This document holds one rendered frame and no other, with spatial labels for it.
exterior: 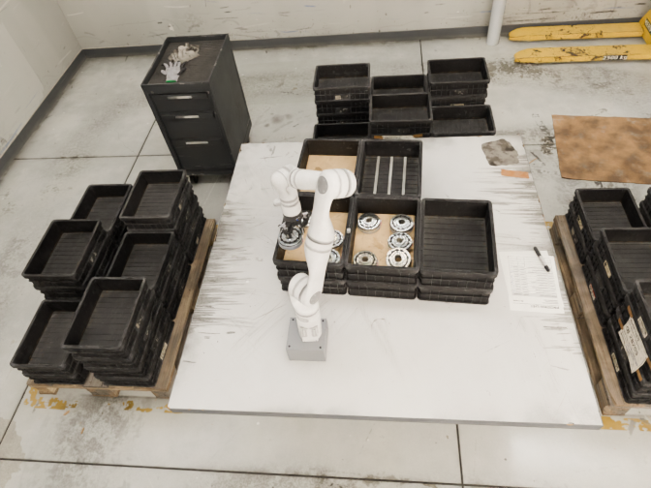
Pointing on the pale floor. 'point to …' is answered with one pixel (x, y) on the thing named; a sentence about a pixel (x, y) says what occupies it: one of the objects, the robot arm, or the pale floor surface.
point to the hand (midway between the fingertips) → (296, 233)
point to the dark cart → (201, 106)
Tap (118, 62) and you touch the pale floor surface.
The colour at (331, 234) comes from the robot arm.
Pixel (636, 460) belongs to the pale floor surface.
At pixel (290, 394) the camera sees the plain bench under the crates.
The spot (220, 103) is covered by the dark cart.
